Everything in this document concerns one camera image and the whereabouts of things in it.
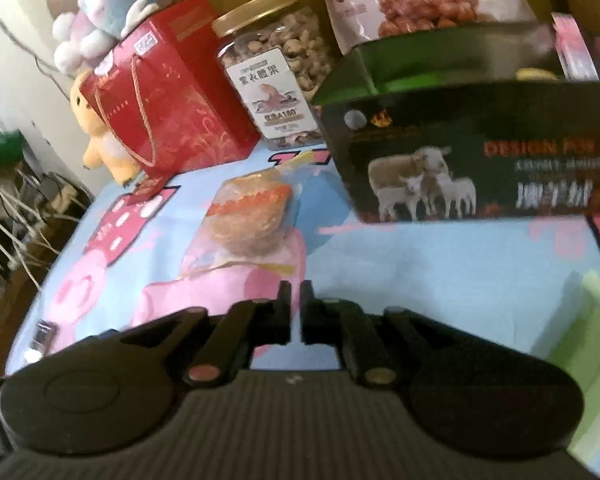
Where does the red gift box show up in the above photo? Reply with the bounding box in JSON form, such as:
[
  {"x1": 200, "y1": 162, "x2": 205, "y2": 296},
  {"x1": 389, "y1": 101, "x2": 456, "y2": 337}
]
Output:
[{"x1": 79, "y1": 0, "x2": 261, "y2": 183}]

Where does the pig printed blue blanket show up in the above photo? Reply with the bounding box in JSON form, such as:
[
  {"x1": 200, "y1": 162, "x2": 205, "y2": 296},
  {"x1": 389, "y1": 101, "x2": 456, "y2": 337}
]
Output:
[{"x1": 5, "y1": 147, "x2": 600, "y2": 480}]

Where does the green crate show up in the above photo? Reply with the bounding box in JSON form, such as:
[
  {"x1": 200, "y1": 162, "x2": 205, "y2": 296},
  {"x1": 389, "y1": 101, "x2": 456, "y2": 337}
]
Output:
[{"x1": 0, "y1": 131, "x2": 23, "y2": 173}]

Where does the clear pink cake packet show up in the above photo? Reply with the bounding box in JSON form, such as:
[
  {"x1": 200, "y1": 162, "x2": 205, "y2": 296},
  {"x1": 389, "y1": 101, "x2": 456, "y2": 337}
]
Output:
[{"x1": 180, "y1": 167, "x2": 306, "y2": 281}]

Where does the pink white snack packet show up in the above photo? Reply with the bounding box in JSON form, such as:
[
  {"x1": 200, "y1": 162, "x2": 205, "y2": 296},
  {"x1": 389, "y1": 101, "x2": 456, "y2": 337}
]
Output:
[{"x1": 550, "y1": 12, "x2": 600, "y2": 82}]

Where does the cashew jar with gold lid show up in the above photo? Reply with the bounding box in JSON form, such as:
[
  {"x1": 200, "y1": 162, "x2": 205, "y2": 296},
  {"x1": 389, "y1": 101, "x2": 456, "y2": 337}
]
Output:
[{"x1": 211, "y1": 0, "x2": 338, "y2": 150}]

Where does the small dark object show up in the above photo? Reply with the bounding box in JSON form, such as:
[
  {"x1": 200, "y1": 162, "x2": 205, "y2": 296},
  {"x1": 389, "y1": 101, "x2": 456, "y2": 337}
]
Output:
[{"x1": 32, "y1": 320, "x2": 57, "y2": 348}]

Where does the yellow plush duck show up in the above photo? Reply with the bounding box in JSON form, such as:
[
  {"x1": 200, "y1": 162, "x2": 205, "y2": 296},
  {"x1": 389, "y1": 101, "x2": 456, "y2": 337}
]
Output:
[{"x1": 70, "y1": 71, "x2": 146, "y2": 188}]

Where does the large pink snack bag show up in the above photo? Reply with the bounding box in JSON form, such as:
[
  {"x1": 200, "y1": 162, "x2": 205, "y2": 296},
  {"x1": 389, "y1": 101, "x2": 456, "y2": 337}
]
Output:
[{"x1": 310, "y1": 0, "x2": 538, "y2": 56}]

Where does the black box with sheep print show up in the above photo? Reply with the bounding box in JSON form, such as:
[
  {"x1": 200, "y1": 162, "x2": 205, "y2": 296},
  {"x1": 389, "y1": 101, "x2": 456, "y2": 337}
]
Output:
[{"x1": 312, "y1": 22, "x2": 600, "y2": 223}]

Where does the pastel plush toy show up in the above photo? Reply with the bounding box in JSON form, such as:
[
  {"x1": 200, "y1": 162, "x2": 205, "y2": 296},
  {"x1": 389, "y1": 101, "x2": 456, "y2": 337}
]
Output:
[{"x1": 52, "y1": 0, "x2": 183, "y2": 73}]

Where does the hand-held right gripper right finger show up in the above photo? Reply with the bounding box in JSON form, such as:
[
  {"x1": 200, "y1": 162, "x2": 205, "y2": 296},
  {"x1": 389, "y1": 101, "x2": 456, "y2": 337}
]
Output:
[{"x1": 299, "y1": 280, "x2": 488, "y2": 387}]

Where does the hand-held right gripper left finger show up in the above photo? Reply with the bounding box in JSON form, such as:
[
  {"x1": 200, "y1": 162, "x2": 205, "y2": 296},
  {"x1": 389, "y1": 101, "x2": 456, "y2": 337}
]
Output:
[{"x1": 112, "y1": 281, "x2": 294, "y2": 387}]

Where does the tangle of white cables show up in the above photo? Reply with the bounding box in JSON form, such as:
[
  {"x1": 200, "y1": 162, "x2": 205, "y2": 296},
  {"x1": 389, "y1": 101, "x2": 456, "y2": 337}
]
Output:
[{"x1": 0, "y1": 160, "x2": 83, "y2": 291}]

